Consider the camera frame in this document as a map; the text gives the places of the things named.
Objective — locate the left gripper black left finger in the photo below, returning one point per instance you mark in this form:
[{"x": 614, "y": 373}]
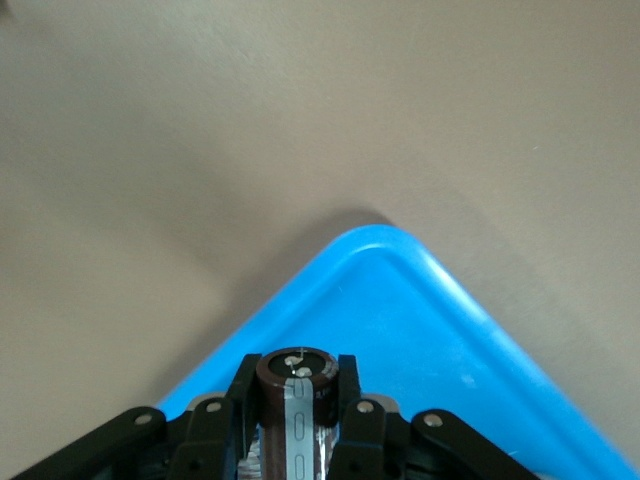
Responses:
[{"x": 200, "y": 445}]

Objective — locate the black connector block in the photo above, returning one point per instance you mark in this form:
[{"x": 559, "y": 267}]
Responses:
[{"x": 280, "y": 400}]

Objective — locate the blue plastic tray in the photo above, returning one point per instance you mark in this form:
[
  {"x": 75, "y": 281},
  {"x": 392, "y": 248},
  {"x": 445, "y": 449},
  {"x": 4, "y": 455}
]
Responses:
[{"x": 425, "y": 350}]

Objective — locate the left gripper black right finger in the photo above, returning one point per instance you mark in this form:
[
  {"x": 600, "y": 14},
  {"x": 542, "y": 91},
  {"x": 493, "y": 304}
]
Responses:
[{"x": 370, "y": 445}]

